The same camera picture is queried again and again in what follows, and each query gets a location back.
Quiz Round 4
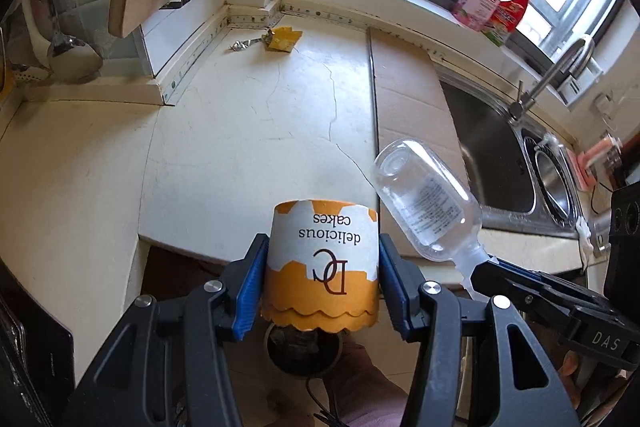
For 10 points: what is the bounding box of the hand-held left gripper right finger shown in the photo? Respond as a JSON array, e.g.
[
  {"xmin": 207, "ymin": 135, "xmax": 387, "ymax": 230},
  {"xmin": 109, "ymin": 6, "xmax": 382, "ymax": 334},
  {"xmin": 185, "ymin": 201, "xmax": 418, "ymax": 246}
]
[{"xmin": 378, "ymin": 233, "xmax": 583, "ymax": 427}]

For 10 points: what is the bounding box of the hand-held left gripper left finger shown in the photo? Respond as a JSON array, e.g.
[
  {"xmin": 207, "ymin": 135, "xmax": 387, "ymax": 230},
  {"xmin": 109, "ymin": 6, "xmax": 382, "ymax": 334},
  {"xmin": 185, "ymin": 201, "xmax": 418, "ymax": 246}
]
[{"xmin": 60, "ymin": 233, "xmax": 271, "ymax": 427}]

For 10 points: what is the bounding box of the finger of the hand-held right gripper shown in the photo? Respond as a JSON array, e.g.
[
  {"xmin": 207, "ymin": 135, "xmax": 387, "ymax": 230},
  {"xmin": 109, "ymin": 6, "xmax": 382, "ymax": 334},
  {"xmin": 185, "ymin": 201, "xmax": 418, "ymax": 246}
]
[
  {"xmin": 470, "ymin": 259, "xmax": 617, "ymax": 314},
  {"xmin": 519, "ymin": 296, "xmax": 577, "ymax": 339}
]

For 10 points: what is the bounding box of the orange white paper cup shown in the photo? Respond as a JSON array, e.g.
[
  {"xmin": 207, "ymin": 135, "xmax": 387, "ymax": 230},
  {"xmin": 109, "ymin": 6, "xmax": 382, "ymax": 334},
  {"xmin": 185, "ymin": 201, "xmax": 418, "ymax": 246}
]
[{"xmin": 259, "ymin": 199, "xmax": 379, "ymax": 333}]

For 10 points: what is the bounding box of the round black trash bin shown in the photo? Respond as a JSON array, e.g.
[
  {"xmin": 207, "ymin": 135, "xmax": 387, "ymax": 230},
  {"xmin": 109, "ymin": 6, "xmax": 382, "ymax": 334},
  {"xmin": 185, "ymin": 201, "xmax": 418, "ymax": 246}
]
[{"xmin": 265, "ymin": 324, "xmax": 343, "ymax": 378}]

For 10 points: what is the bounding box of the clear plastic bottle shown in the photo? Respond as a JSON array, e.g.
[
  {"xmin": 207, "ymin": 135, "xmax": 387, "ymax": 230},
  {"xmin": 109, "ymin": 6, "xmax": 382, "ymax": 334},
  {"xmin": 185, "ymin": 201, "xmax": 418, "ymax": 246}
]
[{"xmin": 370, "ymin": 138, "xmax": 496, "ymax": 300}]

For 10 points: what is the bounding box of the person's right hand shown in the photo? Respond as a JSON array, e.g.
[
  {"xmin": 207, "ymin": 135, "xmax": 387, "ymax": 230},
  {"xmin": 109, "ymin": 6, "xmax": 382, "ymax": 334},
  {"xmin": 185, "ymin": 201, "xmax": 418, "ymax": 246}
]
[{"xmin": 561, "ymin": 349, "xmax": 584, "ymax": 389}]

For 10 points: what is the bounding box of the brown wooden cabinet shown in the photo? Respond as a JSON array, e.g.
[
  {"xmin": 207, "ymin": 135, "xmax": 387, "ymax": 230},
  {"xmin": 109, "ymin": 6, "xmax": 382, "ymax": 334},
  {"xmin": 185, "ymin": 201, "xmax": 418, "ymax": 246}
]
[{"xmin": 140, "ymin": 243, "xmax": 476, "ymax": 427}]

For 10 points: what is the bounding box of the pink sponge holder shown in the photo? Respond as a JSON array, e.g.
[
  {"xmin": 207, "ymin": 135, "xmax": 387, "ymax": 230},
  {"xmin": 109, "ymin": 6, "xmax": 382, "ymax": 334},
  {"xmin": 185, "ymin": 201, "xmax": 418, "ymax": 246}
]
[{"xmin": 575, "ymin": 134, "xmax": 623, "ymax": 188}]

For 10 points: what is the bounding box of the round steel basin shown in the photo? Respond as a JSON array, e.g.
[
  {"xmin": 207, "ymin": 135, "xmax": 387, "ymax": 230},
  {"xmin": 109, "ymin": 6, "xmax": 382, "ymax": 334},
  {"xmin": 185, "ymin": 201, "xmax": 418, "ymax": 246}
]
[{"xmin": 532, "ymin": 144, "xmax": 576, "ymax": 223}]

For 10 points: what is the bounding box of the stainless steel sink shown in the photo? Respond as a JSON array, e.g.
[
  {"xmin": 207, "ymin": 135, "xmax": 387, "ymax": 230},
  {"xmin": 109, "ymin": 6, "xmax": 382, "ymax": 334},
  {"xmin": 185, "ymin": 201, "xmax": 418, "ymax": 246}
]
[{"xmin": 435, "ymin": 67, "xmax": 593, "ymax": 238}]

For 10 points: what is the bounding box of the brown cardboard sheet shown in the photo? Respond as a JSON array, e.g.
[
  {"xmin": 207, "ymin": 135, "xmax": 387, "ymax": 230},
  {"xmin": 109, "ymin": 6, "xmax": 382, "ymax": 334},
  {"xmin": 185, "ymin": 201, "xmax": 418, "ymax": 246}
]
[{"xmin": 367, "ymin": 27, "xmax": 481, "ymax": 258}]

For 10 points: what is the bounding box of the steel faucet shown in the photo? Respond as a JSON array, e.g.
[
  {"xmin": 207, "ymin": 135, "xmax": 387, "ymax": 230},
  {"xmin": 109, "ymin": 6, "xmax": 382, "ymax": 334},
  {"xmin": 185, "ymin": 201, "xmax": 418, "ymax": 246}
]
[{"xmin": 509, "ymin": 36, "xmax": 597, "ymax": 120}]

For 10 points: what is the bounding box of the black glass gas stove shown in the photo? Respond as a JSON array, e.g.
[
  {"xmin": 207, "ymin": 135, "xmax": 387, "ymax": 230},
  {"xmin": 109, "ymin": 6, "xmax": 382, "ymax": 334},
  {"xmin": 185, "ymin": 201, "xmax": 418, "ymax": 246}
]
[{"xmin": 0, "ymin": 257, "xmax": 76, "ymax": 427}]

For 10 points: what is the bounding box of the crumpled foil wrapper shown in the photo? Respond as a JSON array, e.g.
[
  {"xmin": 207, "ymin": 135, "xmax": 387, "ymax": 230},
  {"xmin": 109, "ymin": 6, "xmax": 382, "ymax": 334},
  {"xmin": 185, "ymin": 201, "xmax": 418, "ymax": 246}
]
[{"xmin": 229, "ymin": 37, "xmax": 268, "ymax": 52}]

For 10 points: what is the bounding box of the yellow wrapper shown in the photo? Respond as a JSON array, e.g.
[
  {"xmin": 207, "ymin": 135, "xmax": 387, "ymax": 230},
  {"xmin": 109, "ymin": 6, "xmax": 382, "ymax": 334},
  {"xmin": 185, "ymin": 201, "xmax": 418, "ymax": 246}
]
[{"xmin": 264, "ymin": 26, "xmax": 302, "ymax": 52}]

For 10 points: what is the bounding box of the red spray bottle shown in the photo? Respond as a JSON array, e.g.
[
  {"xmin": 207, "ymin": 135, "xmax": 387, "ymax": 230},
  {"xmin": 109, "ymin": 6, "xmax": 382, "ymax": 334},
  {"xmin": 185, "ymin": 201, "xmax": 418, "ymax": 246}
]
[{"xmin": 485, "ymin": 0, "xmax": 542, "ymax": 46}]

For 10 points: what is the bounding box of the white slotted spoon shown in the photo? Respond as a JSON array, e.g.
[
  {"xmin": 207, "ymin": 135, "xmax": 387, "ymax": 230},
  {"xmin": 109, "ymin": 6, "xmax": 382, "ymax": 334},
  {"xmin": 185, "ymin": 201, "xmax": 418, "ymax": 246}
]
[{"xmin": 7, "ymin": 64, "xmax": 48, "ymax": 85}]

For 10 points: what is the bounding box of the black cable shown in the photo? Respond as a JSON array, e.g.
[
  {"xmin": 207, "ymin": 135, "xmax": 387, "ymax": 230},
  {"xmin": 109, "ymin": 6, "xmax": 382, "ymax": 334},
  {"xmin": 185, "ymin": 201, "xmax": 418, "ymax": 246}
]
[{"xmin": 305, "ymin": 377, "xmax": 346, "ymax": 427}]

